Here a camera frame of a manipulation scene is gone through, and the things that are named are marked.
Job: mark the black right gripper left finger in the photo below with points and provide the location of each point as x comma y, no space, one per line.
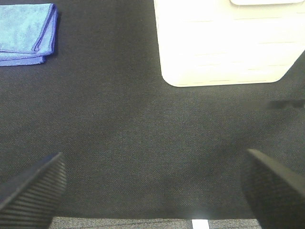
30,199

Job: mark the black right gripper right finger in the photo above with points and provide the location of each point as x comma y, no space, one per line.
275,193

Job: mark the white plastic basket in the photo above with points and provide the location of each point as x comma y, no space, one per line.
223,42

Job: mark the folded blue towel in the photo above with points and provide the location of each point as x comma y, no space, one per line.
27,33

